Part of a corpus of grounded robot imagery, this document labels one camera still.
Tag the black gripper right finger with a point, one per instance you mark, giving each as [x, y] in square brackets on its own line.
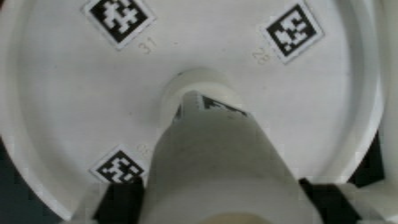
[330, 203]

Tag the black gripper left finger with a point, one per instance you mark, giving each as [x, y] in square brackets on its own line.
[121, 203]

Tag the white cylindrical table leg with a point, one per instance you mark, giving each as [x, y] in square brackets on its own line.
[220, 182]

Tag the white round table top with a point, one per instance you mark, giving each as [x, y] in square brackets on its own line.
[105, 57]

